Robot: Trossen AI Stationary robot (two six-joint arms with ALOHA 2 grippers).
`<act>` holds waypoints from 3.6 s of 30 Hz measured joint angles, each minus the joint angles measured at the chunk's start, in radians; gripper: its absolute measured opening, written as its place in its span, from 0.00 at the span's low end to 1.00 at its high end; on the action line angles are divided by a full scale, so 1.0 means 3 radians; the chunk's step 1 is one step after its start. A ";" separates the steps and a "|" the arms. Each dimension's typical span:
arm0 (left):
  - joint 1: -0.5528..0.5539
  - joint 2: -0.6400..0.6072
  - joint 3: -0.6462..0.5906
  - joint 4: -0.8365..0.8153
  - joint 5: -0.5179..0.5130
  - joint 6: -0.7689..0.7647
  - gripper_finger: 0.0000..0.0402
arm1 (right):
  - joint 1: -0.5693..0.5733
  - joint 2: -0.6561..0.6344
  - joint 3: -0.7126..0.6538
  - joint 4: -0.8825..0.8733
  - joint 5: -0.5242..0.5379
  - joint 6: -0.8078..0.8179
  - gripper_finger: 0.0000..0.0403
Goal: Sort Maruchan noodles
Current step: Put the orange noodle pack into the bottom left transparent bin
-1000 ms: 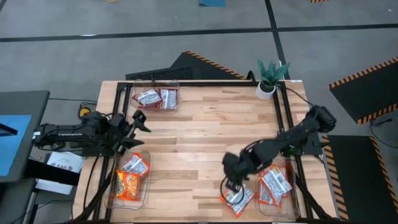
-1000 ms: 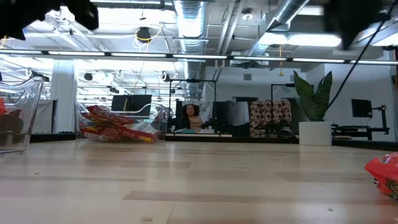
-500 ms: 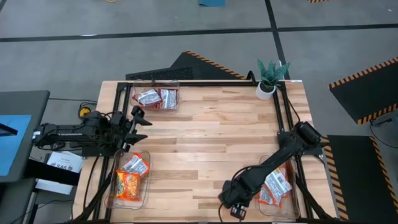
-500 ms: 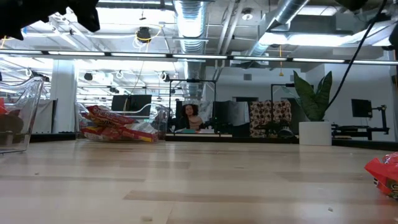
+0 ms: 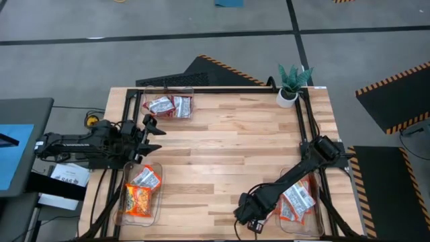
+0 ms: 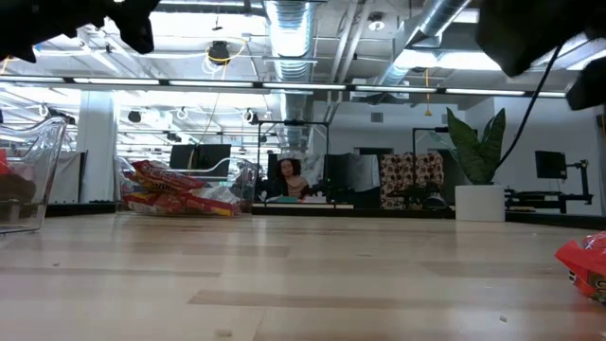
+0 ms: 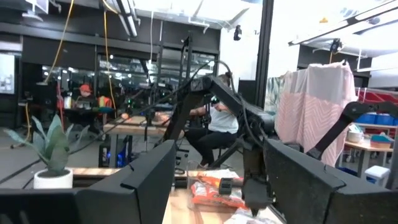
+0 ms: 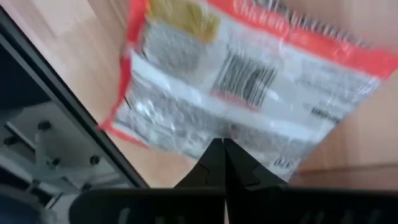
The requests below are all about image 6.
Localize brown patterned cloth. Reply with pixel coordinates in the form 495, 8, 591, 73
378, 151, 445, 210

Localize long ceiling light strip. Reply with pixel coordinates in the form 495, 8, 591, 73
0, 75, 567, 99

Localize black ceiling device yellow cable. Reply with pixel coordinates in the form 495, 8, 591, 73
206, 40, 232, 66

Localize clear plastic bin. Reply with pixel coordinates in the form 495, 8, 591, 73
0, 116, 70, 236
111, 154, 259, 218

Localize thin black metal frame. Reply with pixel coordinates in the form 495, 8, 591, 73
411, 126, 450, 209

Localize silver ribbed air duct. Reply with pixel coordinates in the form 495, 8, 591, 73
262, 0, 317, 149

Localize white patterned cloth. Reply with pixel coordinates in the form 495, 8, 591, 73
301, 152, 326, 187

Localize silver slanted air duct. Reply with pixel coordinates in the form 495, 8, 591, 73
378, 0, 474, 87

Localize white plant pot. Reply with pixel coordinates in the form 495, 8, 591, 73
454, 184, 507, 223

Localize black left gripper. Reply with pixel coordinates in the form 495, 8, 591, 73
0, 0, 162, 64

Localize dark hanging cloth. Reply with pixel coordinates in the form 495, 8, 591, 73
325, 153, 382, 206

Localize small black monitor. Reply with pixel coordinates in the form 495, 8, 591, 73
534, 150, 568, 180

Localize person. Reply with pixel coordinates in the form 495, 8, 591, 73
276, 157, 312, 200

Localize orange-red noodle packet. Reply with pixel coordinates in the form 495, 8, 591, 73
554, 230, 606, 304

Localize black hanging cable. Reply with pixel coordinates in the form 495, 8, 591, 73
494, 43, 565, 171

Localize green leafy plant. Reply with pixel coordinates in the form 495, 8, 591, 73
445, 106, 507, 187

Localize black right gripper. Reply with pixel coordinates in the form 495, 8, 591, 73
475, 0, 606, 79

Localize black computer monitor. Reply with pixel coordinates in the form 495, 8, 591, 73
169, 143, 233, 172

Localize grey partition panel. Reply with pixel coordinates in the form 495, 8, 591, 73
49, 150, 89, 204

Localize white column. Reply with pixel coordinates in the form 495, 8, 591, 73
76, 90, 118, 204

